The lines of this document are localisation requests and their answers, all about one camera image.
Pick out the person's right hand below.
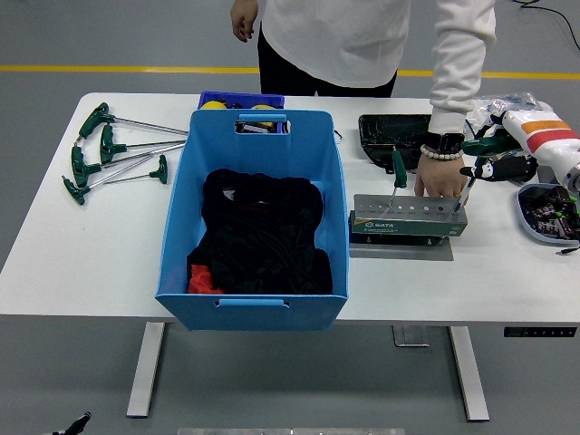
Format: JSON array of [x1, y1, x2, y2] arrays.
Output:
[[229, 0, 260, 44]]

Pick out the black wristwatch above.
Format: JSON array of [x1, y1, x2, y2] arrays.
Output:
[[425, 130, 467, 153]]

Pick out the black table control panel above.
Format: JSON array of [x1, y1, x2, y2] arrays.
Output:
[[503, 325, 579, 339]]

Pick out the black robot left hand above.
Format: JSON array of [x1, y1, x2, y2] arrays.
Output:
[[53, 411, 92, 435]]

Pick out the black cloth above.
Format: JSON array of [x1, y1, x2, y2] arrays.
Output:
[[186, 168, 334, 295]]

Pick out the white table leg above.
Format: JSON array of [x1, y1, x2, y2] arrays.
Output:
[[448, 324, 490, 422], [125, 321, 167, 419]]

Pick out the clear plastic parts bags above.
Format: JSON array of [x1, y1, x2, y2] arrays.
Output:
[[466, 92, 556, 137]]

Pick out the person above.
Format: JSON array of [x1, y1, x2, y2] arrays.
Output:
[[229, 0, 498, 200]]

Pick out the small green T-handle hex key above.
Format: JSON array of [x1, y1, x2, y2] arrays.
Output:
[[387, 147, 409, 213]]

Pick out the grey metal floor plate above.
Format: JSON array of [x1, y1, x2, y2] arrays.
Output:
[[392, 324, 430, 348]]

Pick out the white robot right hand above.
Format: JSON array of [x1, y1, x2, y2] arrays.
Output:
[[459, 110, 580, 185]]

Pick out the red cloth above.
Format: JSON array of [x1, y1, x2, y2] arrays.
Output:
[[188, 265, 226, 295]]

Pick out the large blue plastic box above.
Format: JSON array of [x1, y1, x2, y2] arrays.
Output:
[[154, 108, 351, 332]]

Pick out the small dark blue bin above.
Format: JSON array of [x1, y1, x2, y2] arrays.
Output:
[[198, 91, 286, 112]]

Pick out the short green T-handle hex key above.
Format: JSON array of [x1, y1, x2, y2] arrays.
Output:
[[104, 154, 169, 185]]

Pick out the grey metal hex key stand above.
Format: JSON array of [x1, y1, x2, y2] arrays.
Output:
[[348, 193, 469, 262]]

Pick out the black floor cable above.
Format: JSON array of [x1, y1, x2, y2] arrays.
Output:
[[511, 0, 580, 49]]

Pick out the person's left hand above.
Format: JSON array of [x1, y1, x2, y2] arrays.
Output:
[[414, 149, 469, 200]]

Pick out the grey box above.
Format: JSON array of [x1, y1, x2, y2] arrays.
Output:
[[537, 165, 566, 187]]

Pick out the light blue parts dish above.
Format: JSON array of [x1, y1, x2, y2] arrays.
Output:
[[517, 182, 580, 246]]

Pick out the white bead bracelet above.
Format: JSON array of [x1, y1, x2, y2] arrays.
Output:
[[420, 143, 466, 160]]

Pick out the large green T-handle hex key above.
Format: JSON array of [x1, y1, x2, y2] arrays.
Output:
[[451, 133, 517, 213]]

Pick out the black plastic tray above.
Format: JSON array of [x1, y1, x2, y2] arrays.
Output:
[[357, 113, 434, 176]]

